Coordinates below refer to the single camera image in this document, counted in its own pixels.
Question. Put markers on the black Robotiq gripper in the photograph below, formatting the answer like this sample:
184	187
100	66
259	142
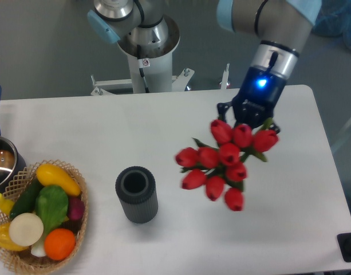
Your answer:
255	101

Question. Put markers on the red tulip bouquet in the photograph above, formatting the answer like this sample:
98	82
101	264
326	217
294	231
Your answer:
221	170

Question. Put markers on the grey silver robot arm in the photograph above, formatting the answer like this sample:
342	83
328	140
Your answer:
282	26

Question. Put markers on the dark grey ribbed vase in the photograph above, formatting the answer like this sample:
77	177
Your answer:
136	189

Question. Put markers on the blue plastic bag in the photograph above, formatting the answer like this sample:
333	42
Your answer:
334	20

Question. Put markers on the black device at table edge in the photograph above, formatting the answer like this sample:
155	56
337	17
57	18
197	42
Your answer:
344	241

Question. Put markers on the purple red onion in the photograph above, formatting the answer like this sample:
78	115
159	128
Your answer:
76	209

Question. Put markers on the yellow squash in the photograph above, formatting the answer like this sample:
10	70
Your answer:
49	174

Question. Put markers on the green lettuce leaf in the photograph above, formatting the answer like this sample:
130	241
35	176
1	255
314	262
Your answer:
51	207

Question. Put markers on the orange fruit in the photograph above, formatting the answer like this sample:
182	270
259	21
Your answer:
59	244

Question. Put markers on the woven wicker basket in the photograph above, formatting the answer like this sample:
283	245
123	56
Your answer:
23	262

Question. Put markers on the dark green cucumber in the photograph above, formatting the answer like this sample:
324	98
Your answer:
27	200

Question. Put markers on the white round radish slice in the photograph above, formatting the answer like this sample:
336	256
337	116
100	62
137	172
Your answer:
26	229

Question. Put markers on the yellow bell pepper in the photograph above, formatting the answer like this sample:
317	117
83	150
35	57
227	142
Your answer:
6	242

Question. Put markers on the white metal base frame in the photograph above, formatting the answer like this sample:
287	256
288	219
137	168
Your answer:
145	80

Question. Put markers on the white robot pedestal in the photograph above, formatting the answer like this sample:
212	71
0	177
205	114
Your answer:
149	53

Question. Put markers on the blue handled saucepan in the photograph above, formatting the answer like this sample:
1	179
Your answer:
11	161

